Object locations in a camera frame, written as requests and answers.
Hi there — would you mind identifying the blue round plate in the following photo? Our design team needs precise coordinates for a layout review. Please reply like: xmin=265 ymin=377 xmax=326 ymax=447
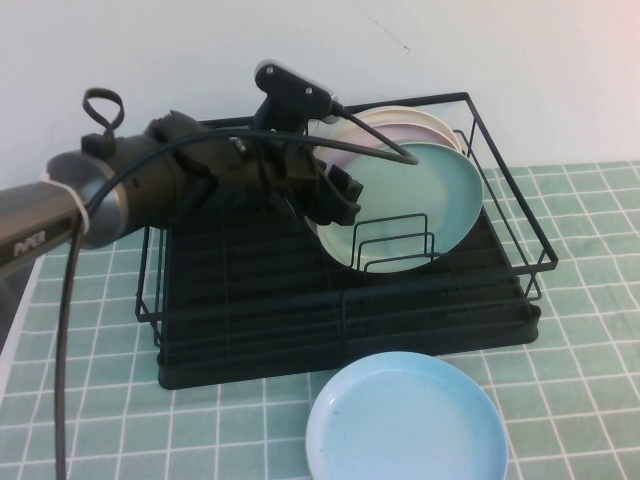
xmin=305 ymin=349 xmax=510 ymax=480

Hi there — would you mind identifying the cream round plate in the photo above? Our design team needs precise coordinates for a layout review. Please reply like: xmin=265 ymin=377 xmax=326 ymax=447
xmin=344 ymin=106 xmax=460 ymax=151

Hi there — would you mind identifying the black strap loop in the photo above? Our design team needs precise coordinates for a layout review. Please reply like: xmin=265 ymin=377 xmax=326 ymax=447
xmin=82 ymin=88 xmax=125 ymax=141

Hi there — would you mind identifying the green checkered tablecloth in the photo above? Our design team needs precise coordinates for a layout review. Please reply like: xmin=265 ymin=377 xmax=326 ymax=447
xmin=0 ymin=159 xmax=640 ymax=480

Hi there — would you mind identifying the green round plate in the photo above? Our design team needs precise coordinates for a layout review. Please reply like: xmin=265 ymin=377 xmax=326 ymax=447
xmin=315 ymin=142 xmax=485 ymax=274

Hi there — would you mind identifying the black wire dish rack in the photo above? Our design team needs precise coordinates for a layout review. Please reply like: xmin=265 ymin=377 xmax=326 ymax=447
xmin=134 ymin=91 xmax=559 ymax=351

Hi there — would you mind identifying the black plastic drip tray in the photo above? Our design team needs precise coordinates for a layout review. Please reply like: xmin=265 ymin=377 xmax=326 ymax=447
xmin=157 ymin=199 xmax=542 ymax=390

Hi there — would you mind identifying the pink round plate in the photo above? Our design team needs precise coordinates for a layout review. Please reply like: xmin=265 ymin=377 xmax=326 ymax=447
xmin=312 ymin=123 xmax=464 ymax=236

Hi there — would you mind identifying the black camera cable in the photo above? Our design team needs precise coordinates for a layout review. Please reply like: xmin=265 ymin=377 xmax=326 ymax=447
xmin=53 ymin=102 xmax=420 ymax=480

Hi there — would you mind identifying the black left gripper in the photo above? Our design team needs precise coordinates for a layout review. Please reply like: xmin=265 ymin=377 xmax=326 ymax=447
xmin=214 ymin=133 xmax=365 ymax=227

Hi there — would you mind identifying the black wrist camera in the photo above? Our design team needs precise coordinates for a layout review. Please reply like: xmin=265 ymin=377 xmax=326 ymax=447
xmin=252 ymin=59 xmax=342 ymax=136

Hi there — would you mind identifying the white zip tie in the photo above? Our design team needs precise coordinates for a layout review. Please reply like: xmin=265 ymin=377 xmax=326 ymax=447
xmin=42 ymin=172 xmax=90 ymax=232

